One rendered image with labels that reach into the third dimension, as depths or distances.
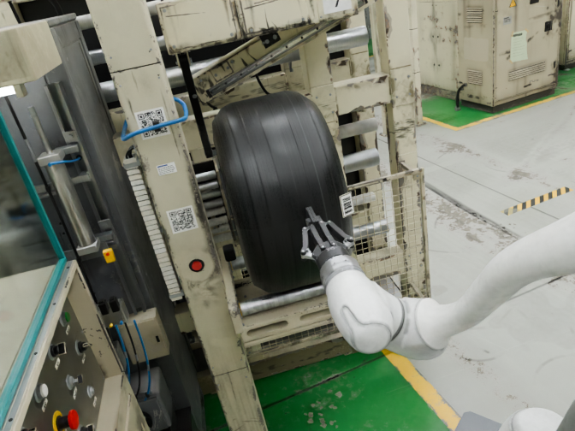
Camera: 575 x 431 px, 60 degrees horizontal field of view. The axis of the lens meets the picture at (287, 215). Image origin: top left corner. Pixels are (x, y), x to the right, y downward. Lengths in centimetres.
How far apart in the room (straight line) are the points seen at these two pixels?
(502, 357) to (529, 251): 190
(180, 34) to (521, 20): 473
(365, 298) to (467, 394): 157
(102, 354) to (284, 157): 72
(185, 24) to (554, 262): 121
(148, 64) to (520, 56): 504
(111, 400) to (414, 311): 83
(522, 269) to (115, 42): 103
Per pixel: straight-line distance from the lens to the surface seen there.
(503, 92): 595
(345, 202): 130
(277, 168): 126
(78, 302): 138
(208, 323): 166
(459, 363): 260
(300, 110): 136
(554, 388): 254
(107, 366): 150
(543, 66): 626
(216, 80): 175
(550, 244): 75
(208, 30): 160
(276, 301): 155
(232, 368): 178
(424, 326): 101
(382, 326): 92
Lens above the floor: 181
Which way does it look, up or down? 26 degrees down
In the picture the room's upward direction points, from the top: 11 degrees counter-clockwise
